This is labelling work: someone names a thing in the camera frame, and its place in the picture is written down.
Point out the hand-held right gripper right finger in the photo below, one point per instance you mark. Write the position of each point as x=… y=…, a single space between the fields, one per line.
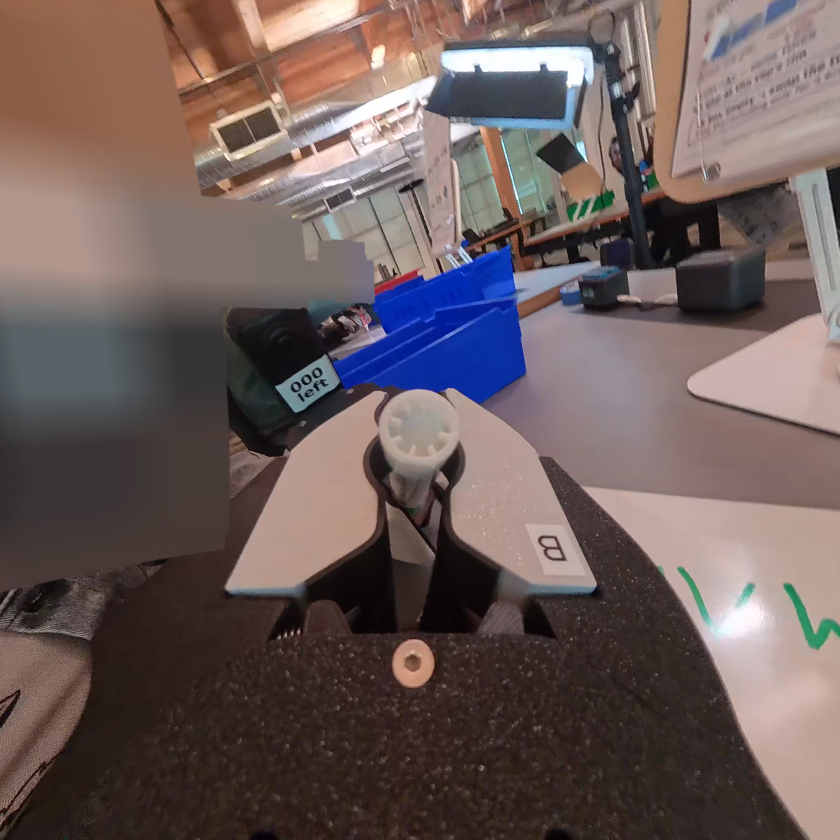
x=505 y=499

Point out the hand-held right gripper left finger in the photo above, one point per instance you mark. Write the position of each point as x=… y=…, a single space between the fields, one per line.
x=308 y=518

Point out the blue plastic bin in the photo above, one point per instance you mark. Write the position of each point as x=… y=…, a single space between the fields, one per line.
x=472 y=282
x=459 y=361

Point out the white whiteboard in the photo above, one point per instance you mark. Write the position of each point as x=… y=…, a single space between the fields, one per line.
x=754 y=538

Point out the red plastic bin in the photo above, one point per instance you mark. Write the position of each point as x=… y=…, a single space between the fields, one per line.
x=397 y=282

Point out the background sign board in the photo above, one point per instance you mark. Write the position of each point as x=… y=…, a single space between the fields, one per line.
x=441 y=184

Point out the wooden edged side table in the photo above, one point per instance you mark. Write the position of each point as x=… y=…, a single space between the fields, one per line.
x=544 y=282

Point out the black and blue battery stack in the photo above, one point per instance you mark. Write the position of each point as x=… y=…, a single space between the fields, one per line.
x=604 y=289

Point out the person's denim jacket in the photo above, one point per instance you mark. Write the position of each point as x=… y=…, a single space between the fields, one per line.
x=85 y=597

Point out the person in white shirt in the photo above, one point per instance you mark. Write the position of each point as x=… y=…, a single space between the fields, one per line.
x=590 y=226

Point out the white metal stand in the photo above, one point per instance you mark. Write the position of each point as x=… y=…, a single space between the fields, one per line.
x=774 y=380

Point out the dark grey charger box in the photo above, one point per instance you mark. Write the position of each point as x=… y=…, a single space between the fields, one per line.
x=718 y=282

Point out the green striped box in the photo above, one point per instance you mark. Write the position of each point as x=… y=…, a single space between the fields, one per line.
x=590 y=207

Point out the studio light panel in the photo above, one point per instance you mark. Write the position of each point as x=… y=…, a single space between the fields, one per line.
x=505 y=92

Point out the beige fabric cushion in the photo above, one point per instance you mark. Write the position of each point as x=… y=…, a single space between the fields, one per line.
x=39 y=722

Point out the black metal pole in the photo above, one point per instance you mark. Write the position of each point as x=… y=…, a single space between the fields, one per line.
x=630 y=164

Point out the wooden sign board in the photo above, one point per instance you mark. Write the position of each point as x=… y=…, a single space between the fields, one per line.
x=663 y=98

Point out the silver ventilation duct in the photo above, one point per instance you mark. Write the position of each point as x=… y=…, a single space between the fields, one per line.
x=315 y=141

